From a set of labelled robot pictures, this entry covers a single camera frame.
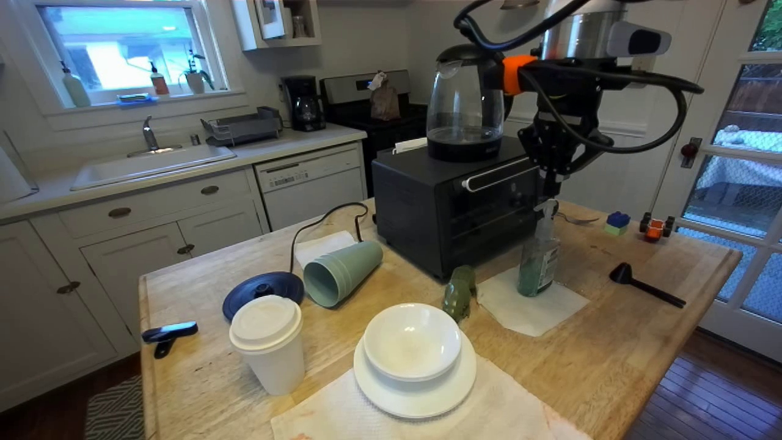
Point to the black kitchen stove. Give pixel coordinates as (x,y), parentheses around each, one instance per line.
(346,101)

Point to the glass electric kettle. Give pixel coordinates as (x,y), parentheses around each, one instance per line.
(464,107)

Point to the white kitchen sink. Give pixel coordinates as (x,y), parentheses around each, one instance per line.
(148,165)

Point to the white glass pane door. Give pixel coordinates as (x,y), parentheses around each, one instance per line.
(709,269)

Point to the white dishwasher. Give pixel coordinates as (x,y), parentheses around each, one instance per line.
(308,185)

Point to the brown small bottle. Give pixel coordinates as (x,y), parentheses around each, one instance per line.
(160,82)

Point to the white soap dispenser bottle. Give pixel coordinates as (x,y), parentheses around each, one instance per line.
(74,90)

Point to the green frog figurine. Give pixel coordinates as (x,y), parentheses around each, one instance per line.
(457,292)

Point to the small blue green block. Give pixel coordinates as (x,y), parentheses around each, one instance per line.
(617,222)

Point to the grey patterned rug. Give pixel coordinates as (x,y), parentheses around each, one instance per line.
(112,411)

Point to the white lidded coffee cup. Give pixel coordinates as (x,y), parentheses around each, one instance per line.
(266,345)

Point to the grey dish rack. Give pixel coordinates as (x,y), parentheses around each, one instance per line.
(243,129)

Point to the orange black toy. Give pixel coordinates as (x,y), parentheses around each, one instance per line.
(655,228)

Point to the black toaster oven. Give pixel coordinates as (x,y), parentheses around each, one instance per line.
(441,211)

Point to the white paper sheet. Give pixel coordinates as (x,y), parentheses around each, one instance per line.
(321,246)

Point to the green plastic cup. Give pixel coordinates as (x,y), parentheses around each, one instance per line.
(346,272)

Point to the large white stained cloth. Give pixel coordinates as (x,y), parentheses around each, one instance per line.
(504,411)

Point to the brown paper bag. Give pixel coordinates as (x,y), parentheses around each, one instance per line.
(384,101)

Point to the blue sponge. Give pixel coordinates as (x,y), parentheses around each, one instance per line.
(134,101)

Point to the kitchen window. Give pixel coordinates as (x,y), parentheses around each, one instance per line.
(122,49)

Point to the small white paper napkin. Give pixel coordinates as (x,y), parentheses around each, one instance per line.
(537,314)

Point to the white kitchen cabinets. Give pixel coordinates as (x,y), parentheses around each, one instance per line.
(122,252)

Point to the white ceramic plate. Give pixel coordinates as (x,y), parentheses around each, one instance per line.
(416,400)

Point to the white wall shelf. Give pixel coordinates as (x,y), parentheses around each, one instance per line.
(302,39)

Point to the framed picture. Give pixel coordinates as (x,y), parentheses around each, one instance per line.
(270,17)

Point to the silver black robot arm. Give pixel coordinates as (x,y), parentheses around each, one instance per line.
(586,33)

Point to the white ceramic bowl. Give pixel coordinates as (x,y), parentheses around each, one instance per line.
(410,344)

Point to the chrome faucet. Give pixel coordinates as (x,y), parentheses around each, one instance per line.
(150,136)

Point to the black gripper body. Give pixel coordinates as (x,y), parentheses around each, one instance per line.
(562,136)

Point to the black coffee maker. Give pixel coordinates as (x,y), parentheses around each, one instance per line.
(304,101)

